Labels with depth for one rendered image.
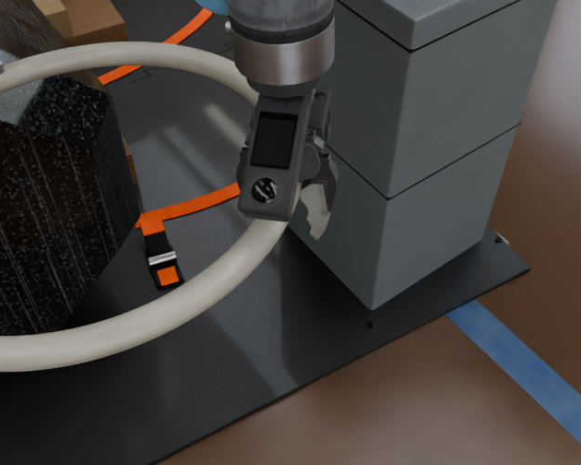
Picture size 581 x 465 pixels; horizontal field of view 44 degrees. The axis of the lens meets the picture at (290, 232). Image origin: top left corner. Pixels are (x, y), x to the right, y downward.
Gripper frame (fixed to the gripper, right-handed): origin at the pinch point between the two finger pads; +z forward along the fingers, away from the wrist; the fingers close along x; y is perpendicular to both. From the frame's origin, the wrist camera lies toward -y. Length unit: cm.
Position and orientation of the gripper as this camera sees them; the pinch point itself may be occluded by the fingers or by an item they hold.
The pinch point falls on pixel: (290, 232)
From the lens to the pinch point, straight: 78.2
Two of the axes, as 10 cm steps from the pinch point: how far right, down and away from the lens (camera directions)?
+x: -9.8, -1.0, 1.6
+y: 1.8, -7.2, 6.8
